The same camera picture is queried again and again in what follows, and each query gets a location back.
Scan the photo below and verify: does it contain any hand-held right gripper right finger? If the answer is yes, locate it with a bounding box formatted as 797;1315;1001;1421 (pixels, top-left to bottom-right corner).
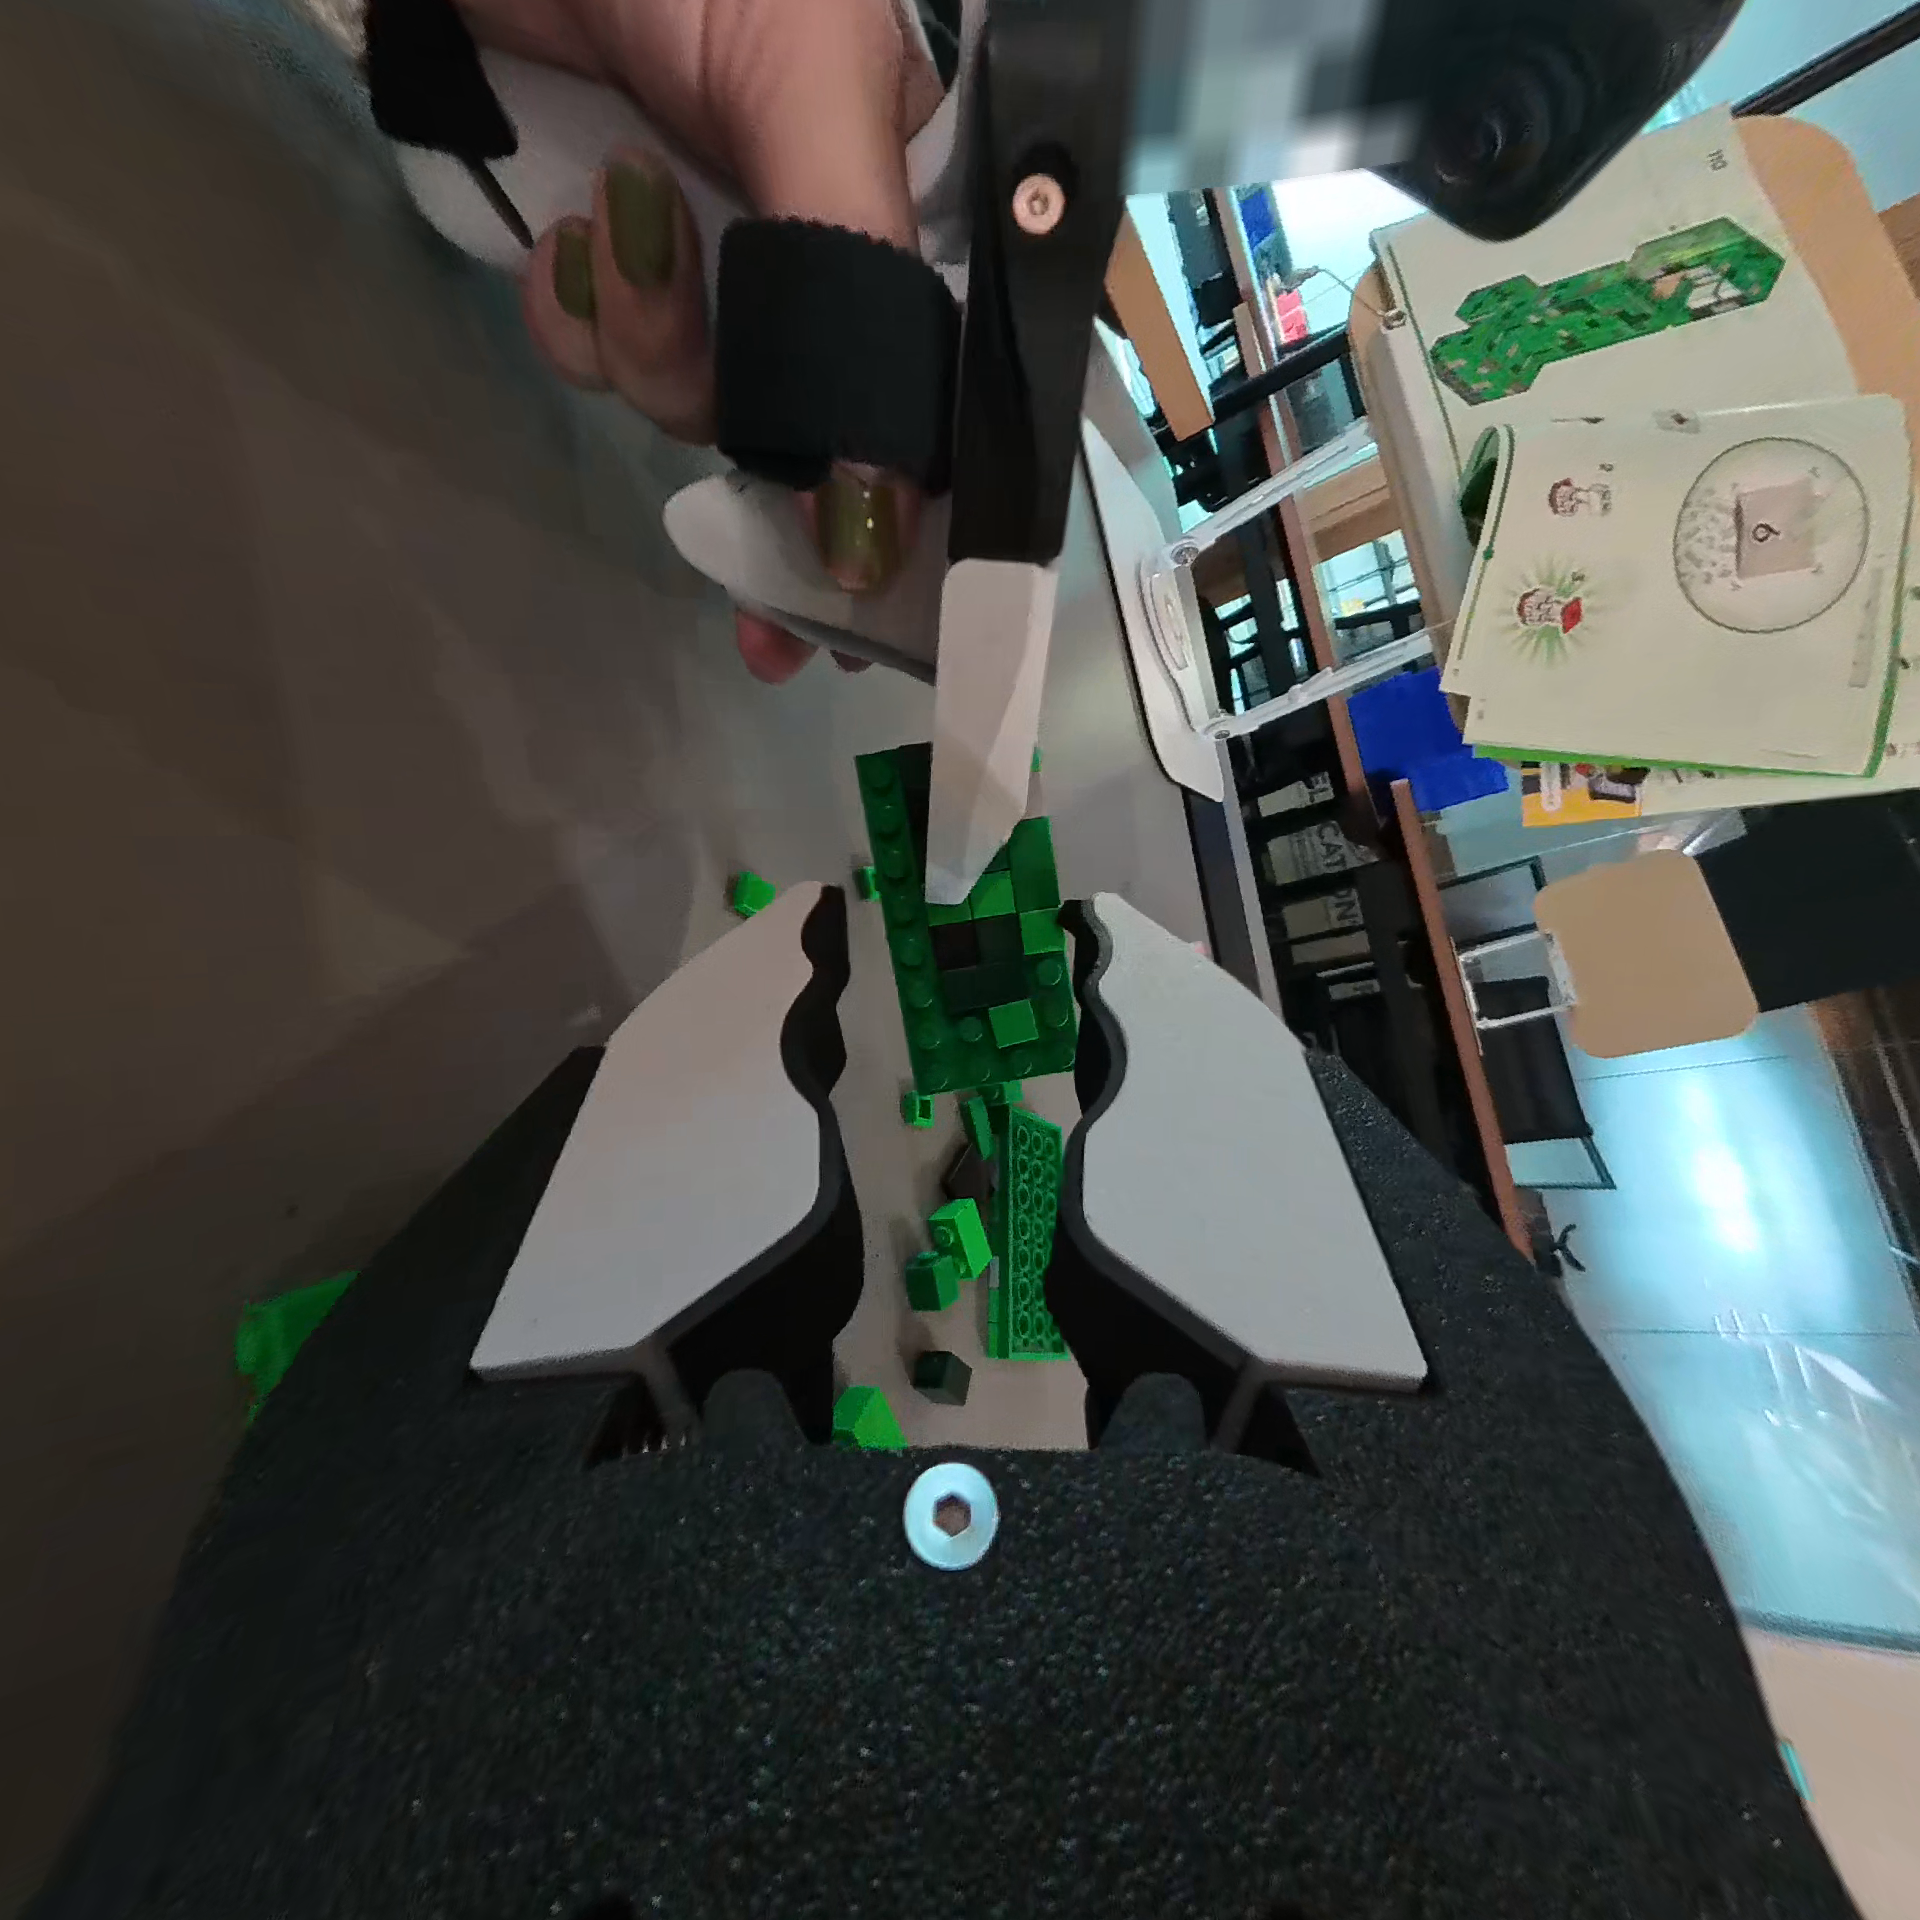
1045;894;1432;1394

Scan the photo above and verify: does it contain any lego instruction booklet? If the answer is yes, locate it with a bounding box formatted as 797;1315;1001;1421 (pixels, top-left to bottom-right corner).
1371;106;1912;782

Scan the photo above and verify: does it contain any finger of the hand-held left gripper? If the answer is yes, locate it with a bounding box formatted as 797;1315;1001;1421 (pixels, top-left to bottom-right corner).
924;555;1061;909

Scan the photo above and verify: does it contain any person's left hand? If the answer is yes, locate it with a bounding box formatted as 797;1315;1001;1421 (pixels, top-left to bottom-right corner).
452;0;979;684

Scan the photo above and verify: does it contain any yellow leaflet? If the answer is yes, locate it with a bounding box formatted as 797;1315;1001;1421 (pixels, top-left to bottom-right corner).
1520;757;1654;829

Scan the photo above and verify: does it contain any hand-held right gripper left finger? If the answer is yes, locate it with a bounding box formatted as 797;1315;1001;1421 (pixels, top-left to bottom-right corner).
471;883;870;1378

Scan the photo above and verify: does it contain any green tiled lego plate assembly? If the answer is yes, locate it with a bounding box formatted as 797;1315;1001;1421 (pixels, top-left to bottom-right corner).
853;741;1085;1097

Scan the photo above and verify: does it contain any large bare green lego plate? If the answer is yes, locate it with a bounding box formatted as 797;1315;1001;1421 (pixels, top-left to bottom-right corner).
982;1106;1071;1359

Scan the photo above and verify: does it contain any blurred green lego cluster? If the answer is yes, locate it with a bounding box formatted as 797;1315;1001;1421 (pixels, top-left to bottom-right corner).
232;1271;362;1420

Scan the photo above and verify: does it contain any tan rounded board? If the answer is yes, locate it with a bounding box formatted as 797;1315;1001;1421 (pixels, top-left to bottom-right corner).
1534;852;1761;1057
1725;118;1920;408

